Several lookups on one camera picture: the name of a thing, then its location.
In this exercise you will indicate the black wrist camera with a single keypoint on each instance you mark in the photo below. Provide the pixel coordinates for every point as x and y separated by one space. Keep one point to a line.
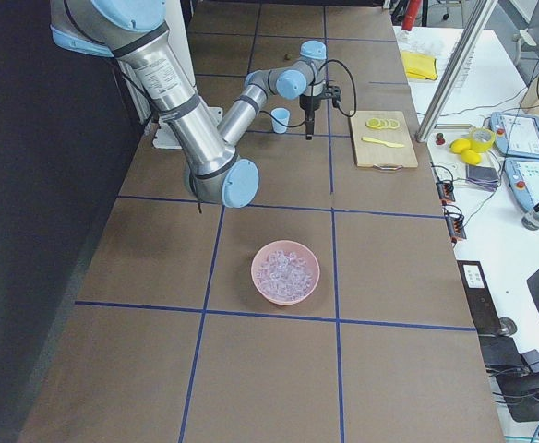
332 93

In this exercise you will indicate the purple notebook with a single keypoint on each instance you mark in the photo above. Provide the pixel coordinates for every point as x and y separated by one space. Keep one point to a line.
483 176

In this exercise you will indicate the pink bowl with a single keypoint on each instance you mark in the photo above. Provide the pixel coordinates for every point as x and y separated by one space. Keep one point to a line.
287 246

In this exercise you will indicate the aluminium frame post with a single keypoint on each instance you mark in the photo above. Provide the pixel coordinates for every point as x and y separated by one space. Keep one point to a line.
477 21

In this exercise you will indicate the yellow tape roll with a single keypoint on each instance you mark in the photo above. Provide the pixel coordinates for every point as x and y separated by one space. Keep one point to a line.
482 139

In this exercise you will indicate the pile of clear ice cubes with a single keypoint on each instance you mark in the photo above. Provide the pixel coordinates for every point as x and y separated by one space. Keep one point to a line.
284 276

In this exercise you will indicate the lower teach pendant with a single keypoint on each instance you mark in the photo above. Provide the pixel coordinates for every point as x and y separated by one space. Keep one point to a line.
523 178

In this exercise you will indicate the yellow cloth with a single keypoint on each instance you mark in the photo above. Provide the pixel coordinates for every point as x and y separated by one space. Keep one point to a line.
419 66

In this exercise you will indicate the teach pendant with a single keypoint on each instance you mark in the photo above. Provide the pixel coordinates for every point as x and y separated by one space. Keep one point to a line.
523 178
517 135

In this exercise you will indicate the upper teach pendant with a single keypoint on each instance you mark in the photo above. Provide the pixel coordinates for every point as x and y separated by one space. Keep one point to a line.
517 135

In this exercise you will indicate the red fire extinguisher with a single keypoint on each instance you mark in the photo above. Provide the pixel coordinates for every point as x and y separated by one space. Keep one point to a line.
411 12

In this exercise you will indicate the black connector box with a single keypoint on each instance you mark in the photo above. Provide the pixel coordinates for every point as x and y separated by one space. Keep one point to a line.
455 229
445 192

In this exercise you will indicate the yellow lemon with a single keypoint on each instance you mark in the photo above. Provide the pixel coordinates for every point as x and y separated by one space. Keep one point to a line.
471 157
459 145

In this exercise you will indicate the light blue cup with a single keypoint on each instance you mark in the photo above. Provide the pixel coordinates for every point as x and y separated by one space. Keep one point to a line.
280 120

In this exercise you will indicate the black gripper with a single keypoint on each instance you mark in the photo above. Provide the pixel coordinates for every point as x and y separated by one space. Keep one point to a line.
309 102

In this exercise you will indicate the wooden cutting board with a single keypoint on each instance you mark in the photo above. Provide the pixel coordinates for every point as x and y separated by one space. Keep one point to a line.
369 155

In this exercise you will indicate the crumpled clear plastic bag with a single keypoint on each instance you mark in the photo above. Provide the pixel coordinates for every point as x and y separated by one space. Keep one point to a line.
415 41

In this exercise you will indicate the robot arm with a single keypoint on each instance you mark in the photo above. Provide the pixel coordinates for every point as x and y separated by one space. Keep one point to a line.
99 28

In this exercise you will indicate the white tray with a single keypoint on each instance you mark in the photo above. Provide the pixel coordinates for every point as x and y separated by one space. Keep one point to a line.
447 164

